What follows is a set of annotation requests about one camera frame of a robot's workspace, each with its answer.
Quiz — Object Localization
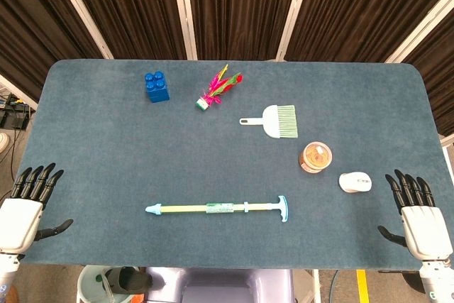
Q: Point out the white table leg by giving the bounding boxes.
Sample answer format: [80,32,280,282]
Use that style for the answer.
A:
[311,269,322,303]

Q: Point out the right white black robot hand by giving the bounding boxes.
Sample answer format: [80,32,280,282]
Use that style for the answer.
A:
[377,169,453,261]

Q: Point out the power strip with cables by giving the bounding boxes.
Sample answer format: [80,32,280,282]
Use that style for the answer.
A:
[0,92,33,130]

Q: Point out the colourful feather shuttlecock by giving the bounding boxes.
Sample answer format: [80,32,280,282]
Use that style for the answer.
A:
[194,63,244,111]

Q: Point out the black object in bucket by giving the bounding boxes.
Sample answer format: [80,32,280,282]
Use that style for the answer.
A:
[106,266,153,293]

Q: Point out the white frame post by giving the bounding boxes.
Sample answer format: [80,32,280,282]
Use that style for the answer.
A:
[275,0,316,62]
[384,0,454,65]
[170,0,198,61]
[0,74,38,109]
[48,0,114,60]

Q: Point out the orange jar with clear lid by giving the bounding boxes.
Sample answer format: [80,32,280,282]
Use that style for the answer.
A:
[299,141,333,175]

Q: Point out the blue felt table mat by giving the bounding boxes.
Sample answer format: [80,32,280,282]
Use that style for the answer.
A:
[13,60,454,270]

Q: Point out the white computer mouse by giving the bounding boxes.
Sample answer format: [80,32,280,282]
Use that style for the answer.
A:
[338,172,372,194]

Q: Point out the dark brown curtain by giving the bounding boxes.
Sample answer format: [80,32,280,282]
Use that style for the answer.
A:
[186,0,302,62]
[0,0,107,101]
[404,15,454,137]
[62,0,187,61]
[285,0,454,62]

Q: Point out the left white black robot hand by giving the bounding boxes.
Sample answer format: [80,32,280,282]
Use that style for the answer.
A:
[0,162,74,255]

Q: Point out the blue toy building block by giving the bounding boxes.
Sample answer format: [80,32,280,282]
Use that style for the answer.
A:
[143,70,170,104]

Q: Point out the white plastic bucket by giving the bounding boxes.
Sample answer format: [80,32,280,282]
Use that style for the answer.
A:
[77,265,143,303]

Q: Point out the purple robot base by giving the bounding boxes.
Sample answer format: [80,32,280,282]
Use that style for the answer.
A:
[147,268,295,303]

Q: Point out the white hand brush green bristles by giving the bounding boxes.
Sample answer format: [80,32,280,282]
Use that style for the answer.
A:
[238,104,299,139]

